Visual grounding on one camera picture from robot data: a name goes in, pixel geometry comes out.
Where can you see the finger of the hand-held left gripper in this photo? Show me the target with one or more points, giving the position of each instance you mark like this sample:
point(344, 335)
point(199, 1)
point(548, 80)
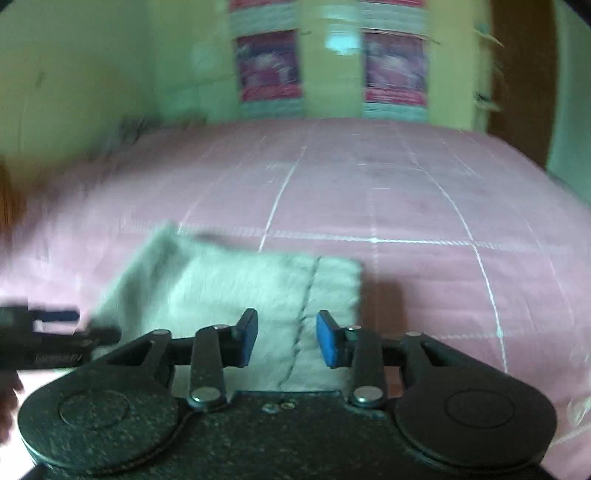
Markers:
point(51, 316)
point(55, 344)

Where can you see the person's left hand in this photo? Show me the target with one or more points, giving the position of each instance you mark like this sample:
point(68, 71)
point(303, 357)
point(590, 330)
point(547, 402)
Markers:
point(8, 406)

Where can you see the white wall switch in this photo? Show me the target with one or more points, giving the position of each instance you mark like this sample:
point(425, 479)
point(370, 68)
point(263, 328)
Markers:
point(342, 39)

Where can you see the wall poster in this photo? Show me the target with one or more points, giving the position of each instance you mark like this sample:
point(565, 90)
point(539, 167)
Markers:
point(395, 74)
point(270, 71)

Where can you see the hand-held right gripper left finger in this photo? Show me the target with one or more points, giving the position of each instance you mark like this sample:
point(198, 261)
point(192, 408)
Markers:
point(247, 341)

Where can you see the pink checked bed sheet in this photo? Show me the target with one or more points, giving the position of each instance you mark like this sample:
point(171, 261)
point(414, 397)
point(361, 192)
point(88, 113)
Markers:
point(369, 194)

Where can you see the brown wooden door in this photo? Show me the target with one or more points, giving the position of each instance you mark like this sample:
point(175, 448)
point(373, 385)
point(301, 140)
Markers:
point(521, 69)

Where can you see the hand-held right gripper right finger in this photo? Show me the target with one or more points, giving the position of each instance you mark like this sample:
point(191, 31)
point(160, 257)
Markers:
point(328, 344)

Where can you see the green pants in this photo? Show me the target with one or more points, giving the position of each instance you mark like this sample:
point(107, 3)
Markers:
point(231, 286)

